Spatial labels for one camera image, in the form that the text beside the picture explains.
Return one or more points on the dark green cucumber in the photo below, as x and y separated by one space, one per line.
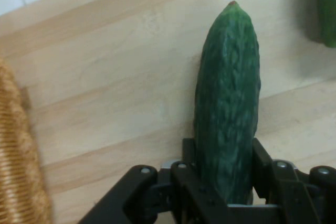
227 103

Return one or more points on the green bell pepper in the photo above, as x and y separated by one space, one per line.
325 9

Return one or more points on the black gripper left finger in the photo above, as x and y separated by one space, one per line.
183 190

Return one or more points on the woven wicker basket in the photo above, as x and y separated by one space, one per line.
18 155

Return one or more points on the wooden cutting board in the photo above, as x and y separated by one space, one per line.
105 77

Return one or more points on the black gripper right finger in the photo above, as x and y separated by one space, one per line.
283 190

